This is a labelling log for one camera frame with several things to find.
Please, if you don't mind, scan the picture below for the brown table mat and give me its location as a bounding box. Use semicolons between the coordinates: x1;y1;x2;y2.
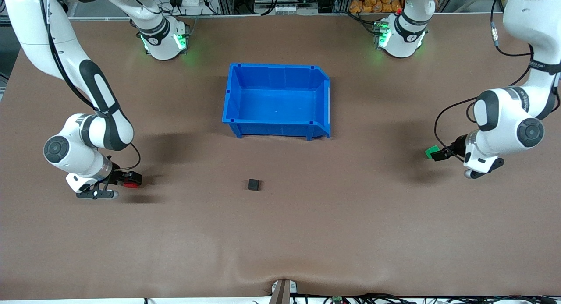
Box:
0;13;561;301

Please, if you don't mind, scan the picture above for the blue plastic storage bin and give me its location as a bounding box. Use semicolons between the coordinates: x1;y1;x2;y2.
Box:
222;63;331;141

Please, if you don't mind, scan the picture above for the orange packets pile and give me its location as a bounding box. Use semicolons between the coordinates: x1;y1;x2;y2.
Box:
349;0;402;14

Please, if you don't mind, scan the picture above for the camera mount post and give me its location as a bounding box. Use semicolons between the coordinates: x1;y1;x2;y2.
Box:
271;279;298;304

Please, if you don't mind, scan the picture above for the aluminium frame profile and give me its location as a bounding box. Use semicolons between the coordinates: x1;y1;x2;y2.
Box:
210;0;235;14

